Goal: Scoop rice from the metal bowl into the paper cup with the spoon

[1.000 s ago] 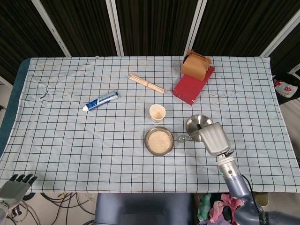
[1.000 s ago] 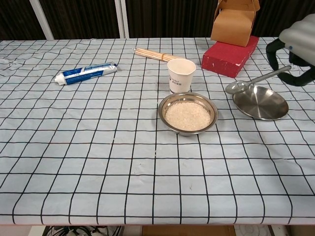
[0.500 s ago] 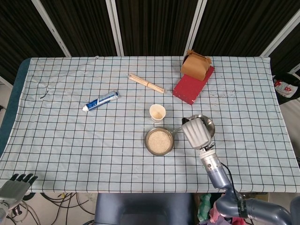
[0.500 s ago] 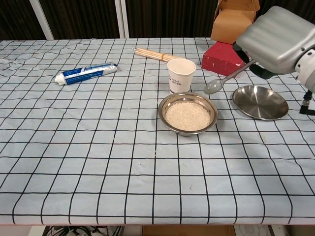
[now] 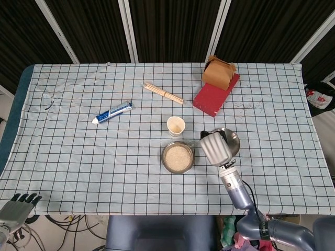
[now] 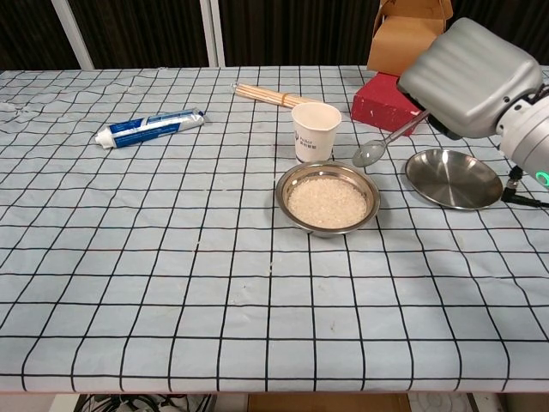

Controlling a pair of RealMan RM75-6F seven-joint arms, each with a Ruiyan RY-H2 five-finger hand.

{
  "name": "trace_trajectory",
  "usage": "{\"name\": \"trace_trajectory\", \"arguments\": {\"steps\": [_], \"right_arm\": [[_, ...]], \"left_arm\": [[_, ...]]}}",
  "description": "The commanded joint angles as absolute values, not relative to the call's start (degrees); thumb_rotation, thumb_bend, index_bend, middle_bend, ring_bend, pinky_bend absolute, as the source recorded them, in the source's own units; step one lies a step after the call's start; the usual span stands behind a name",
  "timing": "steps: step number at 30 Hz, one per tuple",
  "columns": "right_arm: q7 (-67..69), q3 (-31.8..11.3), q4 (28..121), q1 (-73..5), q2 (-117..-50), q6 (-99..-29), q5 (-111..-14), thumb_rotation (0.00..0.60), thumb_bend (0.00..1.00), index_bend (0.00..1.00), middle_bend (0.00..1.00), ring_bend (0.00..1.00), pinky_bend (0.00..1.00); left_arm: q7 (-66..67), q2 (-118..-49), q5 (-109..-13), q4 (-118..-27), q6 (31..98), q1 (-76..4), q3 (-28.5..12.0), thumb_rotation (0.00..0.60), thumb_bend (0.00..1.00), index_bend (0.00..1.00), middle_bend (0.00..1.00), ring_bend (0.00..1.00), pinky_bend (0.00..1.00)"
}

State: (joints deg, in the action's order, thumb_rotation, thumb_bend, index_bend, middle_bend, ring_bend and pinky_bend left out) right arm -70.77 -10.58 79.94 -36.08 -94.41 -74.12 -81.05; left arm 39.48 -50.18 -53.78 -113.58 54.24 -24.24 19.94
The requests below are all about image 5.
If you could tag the teal table edge padding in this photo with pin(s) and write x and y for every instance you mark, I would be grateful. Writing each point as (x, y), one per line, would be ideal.
(15, 104)

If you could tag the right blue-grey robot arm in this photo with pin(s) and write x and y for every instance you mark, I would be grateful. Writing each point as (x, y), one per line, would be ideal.
(239, 191)

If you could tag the pink cloth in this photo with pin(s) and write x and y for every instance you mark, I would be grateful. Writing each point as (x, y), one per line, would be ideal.
(240, 243)

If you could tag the red rectangular block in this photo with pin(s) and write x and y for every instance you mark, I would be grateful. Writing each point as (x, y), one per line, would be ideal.
(212, 100)

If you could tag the brown paper takeout box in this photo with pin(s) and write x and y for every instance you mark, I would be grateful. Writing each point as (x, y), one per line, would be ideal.
(217, 75)

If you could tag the round steel plate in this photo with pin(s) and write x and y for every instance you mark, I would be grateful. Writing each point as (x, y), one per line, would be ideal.
(233, 145)

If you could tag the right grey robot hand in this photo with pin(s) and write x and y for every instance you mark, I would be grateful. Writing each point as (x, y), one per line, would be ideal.
(216, 149)

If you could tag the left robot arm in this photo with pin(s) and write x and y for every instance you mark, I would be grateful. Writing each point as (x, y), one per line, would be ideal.
(4, 232)

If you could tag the bundle of wooden sticks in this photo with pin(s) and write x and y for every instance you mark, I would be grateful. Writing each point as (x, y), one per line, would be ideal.
(162, 92)

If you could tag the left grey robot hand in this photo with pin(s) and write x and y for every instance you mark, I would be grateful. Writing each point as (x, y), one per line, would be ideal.
(17, 211)

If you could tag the green cloth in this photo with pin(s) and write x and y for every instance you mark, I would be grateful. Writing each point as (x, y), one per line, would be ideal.
(228, 230)

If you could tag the white partition post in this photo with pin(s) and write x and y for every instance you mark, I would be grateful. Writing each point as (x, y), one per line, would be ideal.
(128, 31)
(314, 34)
(216, 31)
(56, 31)

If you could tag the black bag with red print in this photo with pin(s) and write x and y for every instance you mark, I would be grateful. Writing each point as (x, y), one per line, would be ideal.
(320, 98)

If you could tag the small steel bowl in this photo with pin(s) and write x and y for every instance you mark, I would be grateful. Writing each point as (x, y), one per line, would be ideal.
(164, 164)

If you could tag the white paper cup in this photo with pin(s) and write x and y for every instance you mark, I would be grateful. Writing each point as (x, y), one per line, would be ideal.
(176, 128)

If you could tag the light blue checkered tablecloth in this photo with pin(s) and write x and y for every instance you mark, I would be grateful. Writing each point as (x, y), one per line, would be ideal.
(78, 157)

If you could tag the blue white toothpaste tube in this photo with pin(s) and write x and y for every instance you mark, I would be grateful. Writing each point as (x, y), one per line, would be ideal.
(112, 112)

